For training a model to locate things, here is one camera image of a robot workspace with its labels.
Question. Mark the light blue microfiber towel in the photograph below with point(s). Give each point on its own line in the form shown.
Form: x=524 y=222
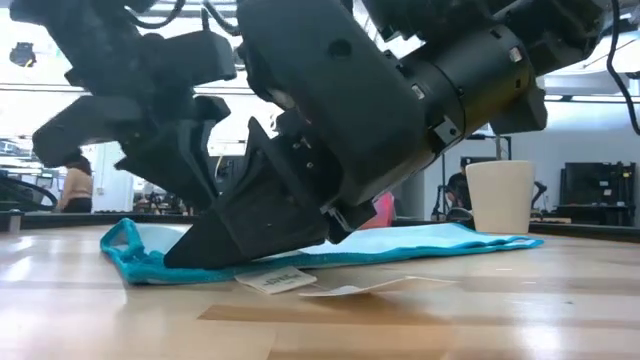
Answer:
x=425 y=240

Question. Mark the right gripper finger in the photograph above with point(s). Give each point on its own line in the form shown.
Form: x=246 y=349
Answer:
x=280 y=225
x=240 y=185

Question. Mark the person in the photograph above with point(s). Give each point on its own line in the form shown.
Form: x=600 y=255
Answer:
x=457 y=192
x=77 y=190

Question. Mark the red plastic tray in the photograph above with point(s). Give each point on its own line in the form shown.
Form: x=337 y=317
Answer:
x=382 y=212

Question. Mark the black ceiling-mounted device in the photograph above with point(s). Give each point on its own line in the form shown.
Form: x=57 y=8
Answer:
x=22 y=54

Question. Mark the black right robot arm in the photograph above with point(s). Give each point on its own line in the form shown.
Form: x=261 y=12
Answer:
x=475 y=80

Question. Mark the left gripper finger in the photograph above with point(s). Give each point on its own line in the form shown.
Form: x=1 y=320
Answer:
x=212 y=110
x=170 y=160

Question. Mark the black equipment rack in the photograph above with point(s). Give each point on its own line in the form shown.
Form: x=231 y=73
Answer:
x=595 y=185

